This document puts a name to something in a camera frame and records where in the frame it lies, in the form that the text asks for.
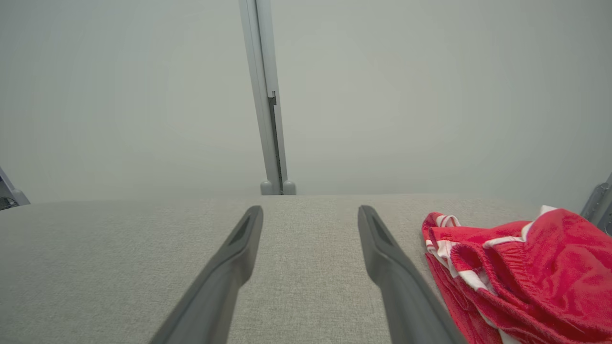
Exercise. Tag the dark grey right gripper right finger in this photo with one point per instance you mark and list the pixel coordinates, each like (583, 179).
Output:
(406, 296)

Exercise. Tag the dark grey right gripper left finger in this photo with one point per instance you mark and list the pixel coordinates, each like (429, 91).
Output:
(215, 286)

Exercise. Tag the red white basketball jersey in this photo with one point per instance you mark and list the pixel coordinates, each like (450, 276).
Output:
(442, 277)

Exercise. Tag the red white-striped shorts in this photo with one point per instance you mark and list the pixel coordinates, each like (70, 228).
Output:
(564, 267)

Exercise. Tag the grey double partition post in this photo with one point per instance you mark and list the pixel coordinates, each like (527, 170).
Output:
(265, 95)

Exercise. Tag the grey bracket at right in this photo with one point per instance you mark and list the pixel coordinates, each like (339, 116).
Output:
(600, 205)

